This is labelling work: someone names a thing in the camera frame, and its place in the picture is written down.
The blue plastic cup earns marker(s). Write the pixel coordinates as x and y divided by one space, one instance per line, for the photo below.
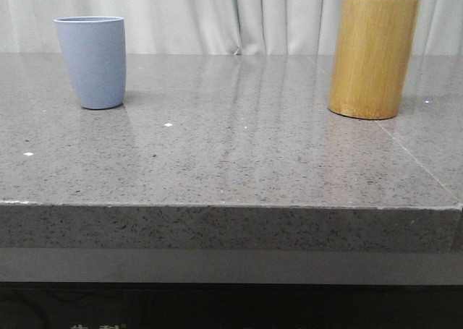
95 54

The white curtain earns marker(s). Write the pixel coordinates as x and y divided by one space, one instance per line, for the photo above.
271 27

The bamboo cylinder holder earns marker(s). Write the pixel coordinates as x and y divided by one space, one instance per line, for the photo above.
372 53

